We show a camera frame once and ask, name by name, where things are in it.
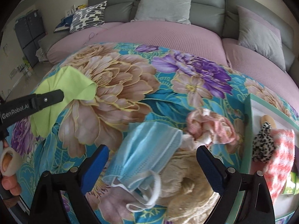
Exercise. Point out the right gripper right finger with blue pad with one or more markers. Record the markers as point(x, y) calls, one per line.
point(213, 168)

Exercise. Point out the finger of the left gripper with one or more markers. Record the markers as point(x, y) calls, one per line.
point(41, 101)

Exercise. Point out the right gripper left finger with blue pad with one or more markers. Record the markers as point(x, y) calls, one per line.
point(92, 167)

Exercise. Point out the light green cloth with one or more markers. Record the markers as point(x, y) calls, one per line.
point(74, 86)

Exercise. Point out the pink white striped fuzzy sock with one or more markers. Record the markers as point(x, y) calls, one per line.
point(281, 162)

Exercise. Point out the green tissue pack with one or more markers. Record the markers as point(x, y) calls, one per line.
point(292, 182)

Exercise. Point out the operator hand with finger ring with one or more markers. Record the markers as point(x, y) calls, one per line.
point(10, 163)

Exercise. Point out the cream lace scrunchie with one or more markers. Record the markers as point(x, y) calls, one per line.
point(185, 190)

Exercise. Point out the pink white scrunchie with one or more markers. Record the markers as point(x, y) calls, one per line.
point(205, 127)

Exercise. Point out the black white spotted scrunchie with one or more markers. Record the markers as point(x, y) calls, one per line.
point(263, 144)

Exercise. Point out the blue face mask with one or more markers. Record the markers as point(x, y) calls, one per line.
point(135, 167)

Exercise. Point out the dark cabinet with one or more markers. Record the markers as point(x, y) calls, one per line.
point(29, 29)

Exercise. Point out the beige round powder puff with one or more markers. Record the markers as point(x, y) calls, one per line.
point(269, 119)

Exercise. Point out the teal white storage box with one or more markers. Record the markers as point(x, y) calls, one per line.
point(245, 113)

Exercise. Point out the dark blue cushion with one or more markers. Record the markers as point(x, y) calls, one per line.
point(64, 25)

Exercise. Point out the black white patterned cushion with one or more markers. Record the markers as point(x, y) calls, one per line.
point(88, 17)

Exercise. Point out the floral teal blanket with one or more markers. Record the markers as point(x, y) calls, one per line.
point(133, 85)

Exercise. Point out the pink sofa seat cover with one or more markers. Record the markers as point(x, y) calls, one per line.
point(186, 38)

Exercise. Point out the grey pink right cushion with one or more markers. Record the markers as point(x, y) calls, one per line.
point(257, 34)

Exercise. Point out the grey middle cushion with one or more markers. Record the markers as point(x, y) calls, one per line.
point(176, 11)

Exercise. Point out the grey sofa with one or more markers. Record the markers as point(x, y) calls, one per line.
point(218, 16)

